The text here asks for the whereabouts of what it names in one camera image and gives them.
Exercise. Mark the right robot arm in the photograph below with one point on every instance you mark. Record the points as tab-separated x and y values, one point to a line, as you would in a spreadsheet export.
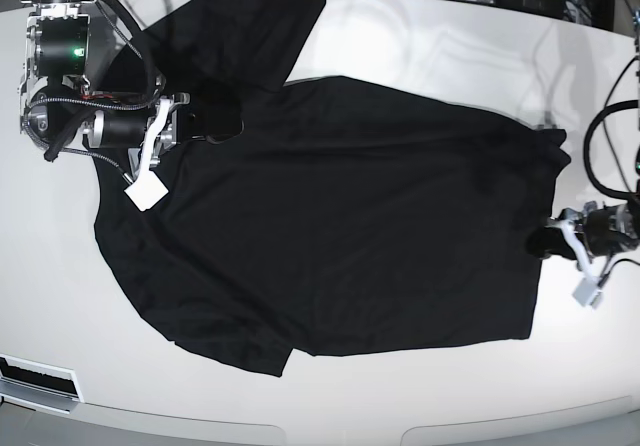
58	100

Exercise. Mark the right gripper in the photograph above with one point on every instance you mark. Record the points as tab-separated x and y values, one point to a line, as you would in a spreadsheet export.
211	121

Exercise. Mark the black t-shirt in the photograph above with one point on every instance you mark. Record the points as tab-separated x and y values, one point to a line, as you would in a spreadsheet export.
347	218

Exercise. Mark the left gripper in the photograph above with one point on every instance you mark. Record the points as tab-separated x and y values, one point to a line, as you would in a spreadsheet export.
545	242

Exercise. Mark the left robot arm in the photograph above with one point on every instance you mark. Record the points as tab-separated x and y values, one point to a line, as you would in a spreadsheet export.
607	220

